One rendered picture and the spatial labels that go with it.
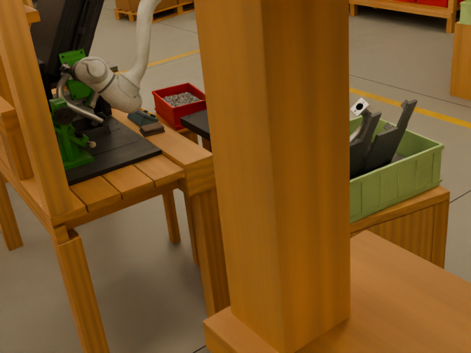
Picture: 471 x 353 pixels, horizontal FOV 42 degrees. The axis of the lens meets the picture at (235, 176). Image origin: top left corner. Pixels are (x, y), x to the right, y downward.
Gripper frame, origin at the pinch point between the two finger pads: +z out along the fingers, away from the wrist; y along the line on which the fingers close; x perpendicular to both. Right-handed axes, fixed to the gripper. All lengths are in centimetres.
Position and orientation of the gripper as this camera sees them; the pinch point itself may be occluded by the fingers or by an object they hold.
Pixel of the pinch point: (68, 73)
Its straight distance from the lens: 279.5
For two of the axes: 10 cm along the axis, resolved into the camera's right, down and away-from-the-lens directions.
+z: -5.1, -1.0, 8.6
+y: -7.5, -4.4, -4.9
